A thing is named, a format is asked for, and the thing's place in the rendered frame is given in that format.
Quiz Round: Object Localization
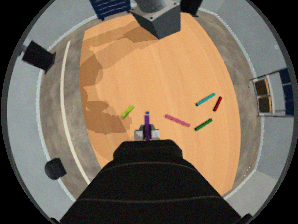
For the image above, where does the green rod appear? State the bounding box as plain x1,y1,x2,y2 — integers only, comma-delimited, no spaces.
195,118,213,131

